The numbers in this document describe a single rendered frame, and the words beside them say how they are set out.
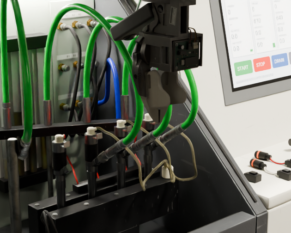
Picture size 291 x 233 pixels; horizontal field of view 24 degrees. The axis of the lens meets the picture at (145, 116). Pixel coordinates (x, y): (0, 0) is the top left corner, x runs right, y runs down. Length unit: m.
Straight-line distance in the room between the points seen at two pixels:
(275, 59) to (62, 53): 0.57
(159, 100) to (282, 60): 0.82
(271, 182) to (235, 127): 0.22
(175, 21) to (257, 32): 0.77
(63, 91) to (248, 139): 0.48
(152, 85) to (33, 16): 0.60
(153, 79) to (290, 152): 0.75
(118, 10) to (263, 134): 0.49
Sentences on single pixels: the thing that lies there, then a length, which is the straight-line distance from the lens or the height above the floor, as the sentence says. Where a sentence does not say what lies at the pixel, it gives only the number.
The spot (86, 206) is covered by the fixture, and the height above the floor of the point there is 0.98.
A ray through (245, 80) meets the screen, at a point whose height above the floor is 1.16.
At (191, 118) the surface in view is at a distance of 1.39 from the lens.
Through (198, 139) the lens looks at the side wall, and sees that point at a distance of 1.50.
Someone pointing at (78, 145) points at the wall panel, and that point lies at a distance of 1.75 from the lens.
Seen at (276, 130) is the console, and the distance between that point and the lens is 1.81.
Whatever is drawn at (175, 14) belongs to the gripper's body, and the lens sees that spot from 1.02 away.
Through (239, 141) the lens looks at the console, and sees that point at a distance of 1.70.
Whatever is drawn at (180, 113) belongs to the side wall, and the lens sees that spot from 1.52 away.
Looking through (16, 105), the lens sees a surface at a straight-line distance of 1.58.
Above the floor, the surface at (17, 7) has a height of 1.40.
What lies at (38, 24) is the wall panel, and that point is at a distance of 1.62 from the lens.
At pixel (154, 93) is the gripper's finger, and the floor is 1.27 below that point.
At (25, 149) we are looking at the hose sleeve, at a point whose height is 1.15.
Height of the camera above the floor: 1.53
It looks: 16 degrees down
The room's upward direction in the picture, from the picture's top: straight up
